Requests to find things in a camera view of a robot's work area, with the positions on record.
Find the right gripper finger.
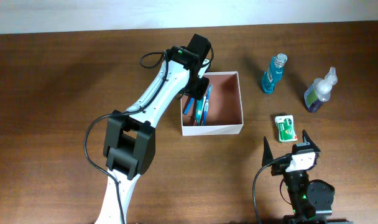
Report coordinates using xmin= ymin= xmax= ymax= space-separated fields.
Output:
xmin=302 ymin=129 xmax=321 ymax=153
xmin=262 ymin=136 xmax=274 ymax=166

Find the blue white toothbrush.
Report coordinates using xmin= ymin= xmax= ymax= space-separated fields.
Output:
xmin=201 ymin=85 xmax=213 ymax=126

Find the green white toothpaste tube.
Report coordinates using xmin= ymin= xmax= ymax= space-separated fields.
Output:
xmin=193 ymin=96 xmax=206 ymax=126

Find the blue disposable razor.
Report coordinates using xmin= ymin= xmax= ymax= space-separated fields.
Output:
xmin=183 ymin=98 xmax=195 ymax=114

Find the green white soap packet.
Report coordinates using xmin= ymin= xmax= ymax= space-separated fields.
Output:
xmin=274 ymin=115 xmax=298 ymax=142

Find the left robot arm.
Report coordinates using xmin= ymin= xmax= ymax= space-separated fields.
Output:
xmin=96 ymin=34 xmax=214 ymax=223

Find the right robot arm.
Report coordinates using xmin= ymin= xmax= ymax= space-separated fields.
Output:
xmin=260 ymin=130 xmax=350 ymax=224

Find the white open cardboard box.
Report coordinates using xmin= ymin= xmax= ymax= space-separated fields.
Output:
xmin=180 ymin=72 xmax=244 ymax=136

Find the clear foaming soap dispenser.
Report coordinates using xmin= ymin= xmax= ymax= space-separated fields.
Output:
xmin=303 ymin=67 xmax=338 ymax=113

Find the blue mouthwash bottle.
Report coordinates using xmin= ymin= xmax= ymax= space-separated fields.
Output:
xmin=261 ymin=54 xmax=288 ymax=94

